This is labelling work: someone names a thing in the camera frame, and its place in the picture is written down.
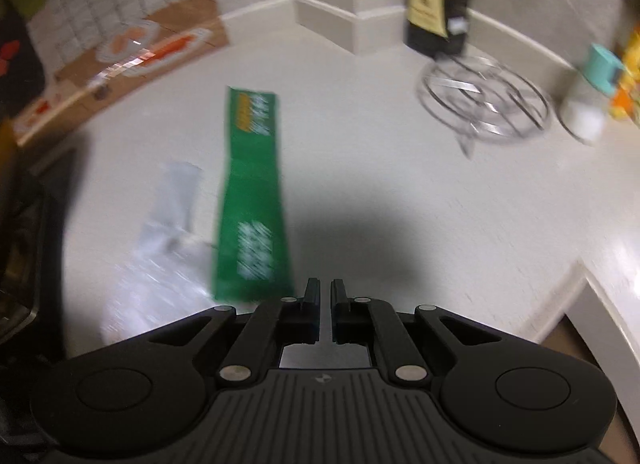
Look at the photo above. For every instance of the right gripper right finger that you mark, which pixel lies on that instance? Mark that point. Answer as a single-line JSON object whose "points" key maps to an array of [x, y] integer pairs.
{"points": [[374, 324]]}

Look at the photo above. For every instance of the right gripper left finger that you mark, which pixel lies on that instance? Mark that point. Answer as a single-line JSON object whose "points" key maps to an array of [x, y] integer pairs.
{"points": [[274, 325]]}

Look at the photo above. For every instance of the clear plastic bag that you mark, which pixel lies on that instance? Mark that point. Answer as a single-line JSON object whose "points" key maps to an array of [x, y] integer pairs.
{"points": [[169, 272]]}

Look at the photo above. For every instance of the black gas stove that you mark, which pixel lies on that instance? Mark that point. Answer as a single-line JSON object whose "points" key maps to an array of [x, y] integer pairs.
{"points": [[31, 257]]}

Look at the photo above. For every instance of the teal cap salt shaker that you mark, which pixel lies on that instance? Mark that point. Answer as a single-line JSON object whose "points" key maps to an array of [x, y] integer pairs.
{"points": [[585, 108]]}

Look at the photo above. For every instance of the black frying pan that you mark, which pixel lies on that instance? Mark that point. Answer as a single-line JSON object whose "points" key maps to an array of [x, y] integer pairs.
{"points": [[9, 151]]}

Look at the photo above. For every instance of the metal wire trivet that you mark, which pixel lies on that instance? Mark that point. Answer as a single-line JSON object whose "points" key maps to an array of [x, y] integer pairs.
{"points": [[482, 100]]}

